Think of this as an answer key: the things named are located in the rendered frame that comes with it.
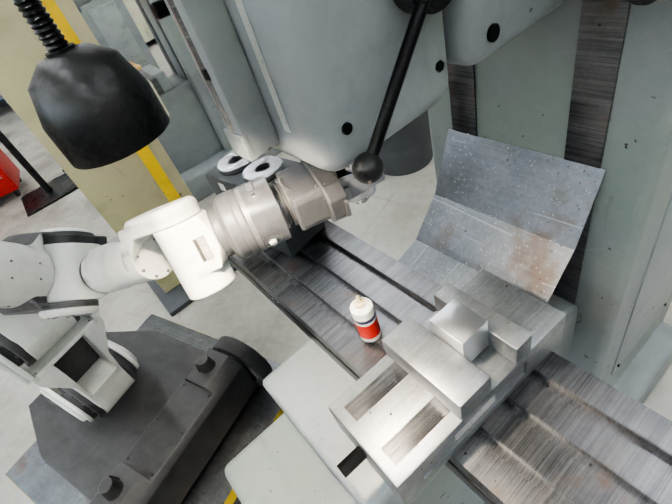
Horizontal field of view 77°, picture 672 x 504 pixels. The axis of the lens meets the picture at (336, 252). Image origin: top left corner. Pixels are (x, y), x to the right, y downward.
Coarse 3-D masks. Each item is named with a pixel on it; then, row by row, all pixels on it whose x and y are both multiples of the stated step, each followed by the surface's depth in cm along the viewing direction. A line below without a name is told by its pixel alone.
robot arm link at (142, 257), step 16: (160, 208) 51; (176, 208) 49; (192, 208) 51; (128, 224) 52; (144, 224) 50; (160, 224) 49; (128, 240) 53; (144, 240) 55; (128, 256) 55; (144, 256) 56; (160, 256) 58; (128, 272) 56; (144, 272) 56; (160, 272) 58
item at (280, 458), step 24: (576, 312) 93; (264, 432) 91; (288, 432) 90; (240, 456) 89; (264, 456) 87; (288, 456) 86; (312, 456) 85; (240, 480) 85; (264, 480) 84; (288, 480) 82; (312, 480) 81; (336, 480) 80; (432, 480) 78; (456, 480) 88
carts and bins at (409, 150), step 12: (420, 120) 243; (396, 132) 244; (408, 132) 245; (420, 132) 248; (384, 144) 252; (396, 144) 250; (408, 144) 250; (420, 144) 254; (384, 156) 260; (396, 156) 256; (408, 156) 256; (420, 156) 259; (432, 156) 273; (384, 168) 268; (396, 168) 263; (408, 168) 262; (420, 168) 265
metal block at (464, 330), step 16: (448, 304) 61; (432, 320) 60; (448, 320) 59; (464, 320) 58; (480, 320) 58; (448, 336) 58; (464, 336) 57; (480, 336) 58; (464, 352) 57; (480, 352) 61
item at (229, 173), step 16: (224, 160) 99; (240, 160) 99; (256, 160) 95; (272, 160) 93; (288, 160) 93; (208, 176) 99; (224, 176) 96; (240, 176) 94; (256, 176) 89; (272, 176) 89; (320, 224) 102; (288, 240) 96; (304, 240) 100
